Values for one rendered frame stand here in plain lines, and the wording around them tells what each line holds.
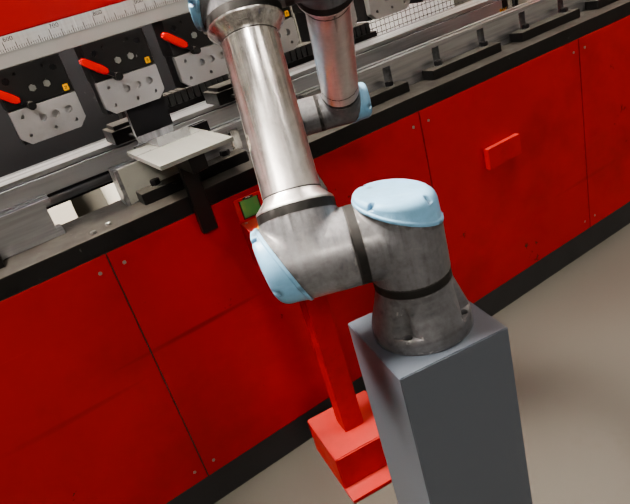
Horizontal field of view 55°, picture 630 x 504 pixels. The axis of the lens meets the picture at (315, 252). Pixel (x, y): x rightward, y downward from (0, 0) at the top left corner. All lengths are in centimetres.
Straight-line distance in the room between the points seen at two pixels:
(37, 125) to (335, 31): 75
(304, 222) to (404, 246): 14
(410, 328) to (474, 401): 15
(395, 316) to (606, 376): 123
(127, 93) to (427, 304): 96
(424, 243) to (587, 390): 123
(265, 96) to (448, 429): 55
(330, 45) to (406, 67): 91
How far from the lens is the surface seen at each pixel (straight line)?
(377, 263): 82
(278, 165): 84
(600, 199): 263
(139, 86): 157
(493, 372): 95
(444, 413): 93
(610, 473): 177
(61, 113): 152
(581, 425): 188
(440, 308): 87
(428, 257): 83
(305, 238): 81
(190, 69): 160
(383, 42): 224
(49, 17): 153
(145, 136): 161
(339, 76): 114
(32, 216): 156
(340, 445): 175
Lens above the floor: 131
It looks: 26 degrees down
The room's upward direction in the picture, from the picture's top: 16 degrees counter-clockwise
